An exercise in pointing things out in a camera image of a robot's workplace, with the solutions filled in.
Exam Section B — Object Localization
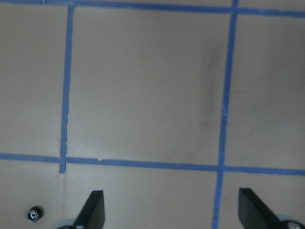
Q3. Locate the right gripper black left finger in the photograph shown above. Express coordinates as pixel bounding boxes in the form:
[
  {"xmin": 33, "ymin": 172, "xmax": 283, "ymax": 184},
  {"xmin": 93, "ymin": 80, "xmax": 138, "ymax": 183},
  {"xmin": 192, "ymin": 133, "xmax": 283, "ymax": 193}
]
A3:
[{"xmin": 73, "ymin": 190, "xmax": 105, "ymax": 229}]

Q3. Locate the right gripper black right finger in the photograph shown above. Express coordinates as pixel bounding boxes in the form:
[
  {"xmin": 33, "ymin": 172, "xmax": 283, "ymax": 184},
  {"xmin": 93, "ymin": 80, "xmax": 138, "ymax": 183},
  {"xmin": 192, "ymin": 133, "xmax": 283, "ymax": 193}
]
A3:
[{"xmin": 238, "ymin": 188, "xmax": 282, "ymax": 229}]

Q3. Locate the small black bearing gear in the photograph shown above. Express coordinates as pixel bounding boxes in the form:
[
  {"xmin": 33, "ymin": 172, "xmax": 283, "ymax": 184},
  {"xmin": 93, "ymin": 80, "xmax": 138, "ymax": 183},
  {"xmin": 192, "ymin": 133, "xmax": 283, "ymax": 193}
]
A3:
[{"xmin": 26, "ymin": 206, "xmax": 43, "ymax": 223}]

